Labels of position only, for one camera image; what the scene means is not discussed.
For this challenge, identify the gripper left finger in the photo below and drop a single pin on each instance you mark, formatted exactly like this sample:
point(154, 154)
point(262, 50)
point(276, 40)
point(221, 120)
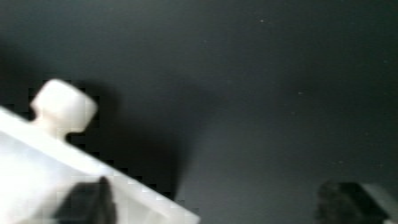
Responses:
point(88, 207)

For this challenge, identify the white drawer box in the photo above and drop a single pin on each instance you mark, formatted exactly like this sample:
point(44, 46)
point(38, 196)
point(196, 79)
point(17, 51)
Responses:
point(45, 165)

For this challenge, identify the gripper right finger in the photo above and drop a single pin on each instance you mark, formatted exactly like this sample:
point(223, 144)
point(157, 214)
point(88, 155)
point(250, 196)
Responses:
point(354, 203)

